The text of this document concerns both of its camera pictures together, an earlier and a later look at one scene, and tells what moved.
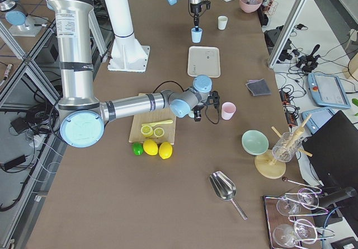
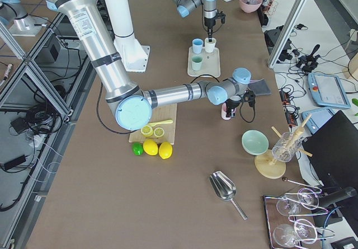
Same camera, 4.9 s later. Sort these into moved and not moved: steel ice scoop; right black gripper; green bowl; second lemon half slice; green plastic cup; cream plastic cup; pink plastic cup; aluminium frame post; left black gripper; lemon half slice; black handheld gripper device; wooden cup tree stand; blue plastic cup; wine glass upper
Moved: blue plastic cup; green plastic cup; cream plastic cup; right black gripper; left black gripper
Not moved: green bowl; lemon half slice; steel ice scoop; wooden cup tree stand; pink plastic cup; black handheld gripper device; aluminium frame post; wine glass upper; second lemon half slice
